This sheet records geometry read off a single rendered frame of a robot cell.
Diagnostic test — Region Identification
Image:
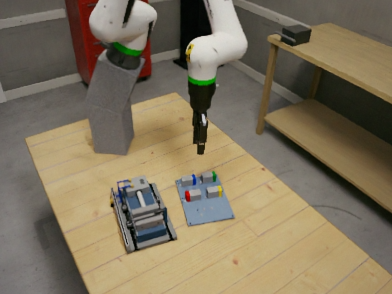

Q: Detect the grey metal bar with blue end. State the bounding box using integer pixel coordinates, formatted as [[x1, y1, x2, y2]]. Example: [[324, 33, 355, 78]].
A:
[[181, 174, 196, 187]]

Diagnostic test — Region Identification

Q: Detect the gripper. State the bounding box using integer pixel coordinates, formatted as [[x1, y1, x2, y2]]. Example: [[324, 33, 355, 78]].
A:
[[190, 96, 212, 155]]

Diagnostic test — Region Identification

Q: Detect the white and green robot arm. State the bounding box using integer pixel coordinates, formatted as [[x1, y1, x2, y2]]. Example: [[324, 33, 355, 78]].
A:
[[89, 0, 247, 99]]

